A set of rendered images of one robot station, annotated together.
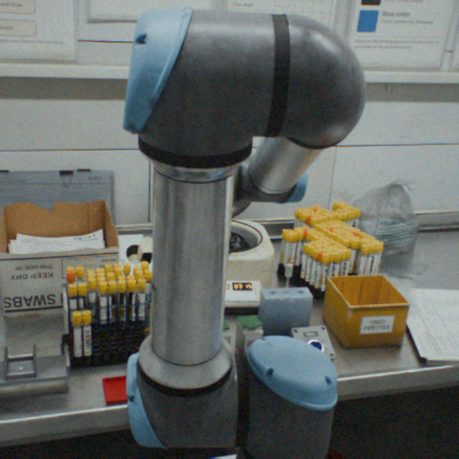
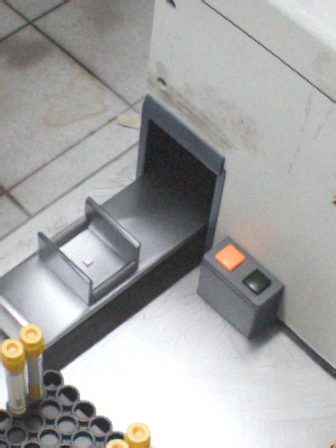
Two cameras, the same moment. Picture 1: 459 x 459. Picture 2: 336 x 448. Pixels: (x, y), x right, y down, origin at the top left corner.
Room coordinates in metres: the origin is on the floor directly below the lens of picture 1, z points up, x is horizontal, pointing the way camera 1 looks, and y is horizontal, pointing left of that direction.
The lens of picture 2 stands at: (1.37, 0.13, 1.65)
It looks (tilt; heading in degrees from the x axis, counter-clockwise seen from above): 54 degrees down; 148
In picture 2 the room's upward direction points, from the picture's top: 7 degrees clockwise
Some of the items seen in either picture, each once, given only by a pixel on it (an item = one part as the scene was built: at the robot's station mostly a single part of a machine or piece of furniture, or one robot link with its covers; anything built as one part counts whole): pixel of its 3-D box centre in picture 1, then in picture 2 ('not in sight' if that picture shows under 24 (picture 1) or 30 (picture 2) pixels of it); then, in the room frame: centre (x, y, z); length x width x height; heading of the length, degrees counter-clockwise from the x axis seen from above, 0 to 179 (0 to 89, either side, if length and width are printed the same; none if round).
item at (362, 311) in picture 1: (364, 310); not in sight; (1.21, -0.29, 0.93); 0.13 x 0.13 x 0.10; 14
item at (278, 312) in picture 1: (283, 314); not in sight; (1.17, -0.12, 0.92); 0.10 x 0.07 x 0.10; 102
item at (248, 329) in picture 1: (248, 336); not in sight; (1.10, -0.05, 0.91); 0.05 x 0.04 x 0.07; 18
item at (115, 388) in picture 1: (124, 388); not in sight; (0.94, 0.17, 0.88); 0.07 x 0.07 x 0.01; 18
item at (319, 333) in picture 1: (305, 344); not in sight; (1.07, -0.16, 0.92); 0.13 x 0.07 x 0.08; 18
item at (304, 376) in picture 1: (284, 396); not in sight; (0.70, -0.08, 1.07); 0.13 x 0.12 x 0.14; 96
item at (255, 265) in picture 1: (220, 260); not in sight; (1.38, 0.02, 0.94); 0.30 x 0.24 x 0.12; 9
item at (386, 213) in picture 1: (380, 212); not in sight; (1.70, -0.41, 0.97); 0.26 x 0.17 x 0.19; 123
